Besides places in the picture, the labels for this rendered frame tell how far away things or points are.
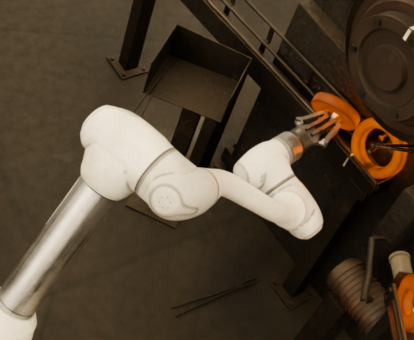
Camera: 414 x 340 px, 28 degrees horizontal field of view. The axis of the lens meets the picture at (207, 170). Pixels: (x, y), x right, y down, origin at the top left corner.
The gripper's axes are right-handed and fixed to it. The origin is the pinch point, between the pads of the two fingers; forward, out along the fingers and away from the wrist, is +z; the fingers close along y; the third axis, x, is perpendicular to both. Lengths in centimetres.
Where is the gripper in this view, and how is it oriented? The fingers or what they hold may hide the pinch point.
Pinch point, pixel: (340, 114)
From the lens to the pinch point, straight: 255.2
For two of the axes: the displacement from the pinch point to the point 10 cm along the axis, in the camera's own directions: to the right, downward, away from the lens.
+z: 7.4, -4.5, 5.0
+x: 1.3, -6.3, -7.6
